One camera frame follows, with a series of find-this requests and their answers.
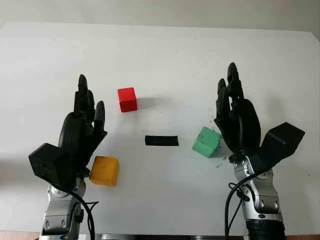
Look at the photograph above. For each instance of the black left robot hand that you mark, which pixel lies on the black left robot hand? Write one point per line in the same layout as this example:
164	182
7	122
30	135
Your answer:
75	135

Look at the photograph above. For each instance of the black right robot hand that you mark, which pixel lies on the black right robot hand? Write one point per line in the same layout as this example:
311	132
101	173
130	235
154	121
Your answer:
246	125

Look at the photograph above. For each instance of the green wooden block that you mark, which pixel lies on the green wooden block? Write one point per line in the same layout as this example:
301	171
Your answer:
206	142

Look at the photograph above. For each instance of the yellow wooden block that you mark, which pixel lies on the yellow wooden block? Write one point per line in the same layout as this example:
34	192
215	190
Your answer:
103	170

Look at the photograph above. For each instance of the red wooden block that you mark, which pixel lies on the red wooden block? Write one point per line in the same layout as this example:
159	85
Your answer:
127	98

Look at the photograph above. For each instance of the black tape strip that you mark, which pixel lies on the black tape strip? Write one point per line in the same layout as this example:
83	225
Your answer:
161	140

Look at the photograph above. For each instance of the grey robot torso edge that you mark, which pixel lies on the grey robot torso edge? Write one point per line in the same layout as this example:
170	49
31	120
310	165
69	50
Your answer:
175	237

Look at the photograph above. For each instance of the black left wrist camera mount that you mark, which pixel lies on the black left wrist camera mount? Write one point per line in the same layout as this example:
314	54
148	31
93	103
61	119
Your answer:
50	162

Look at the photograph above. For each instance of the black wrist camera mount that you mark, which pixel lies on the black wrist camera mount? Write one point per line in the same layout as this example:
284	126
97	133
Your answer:
280	142
50	162

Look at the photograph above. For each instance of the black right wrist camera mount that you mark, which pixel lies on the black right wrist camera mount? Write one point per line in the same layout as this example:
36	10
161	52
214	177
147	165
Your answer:
280	142

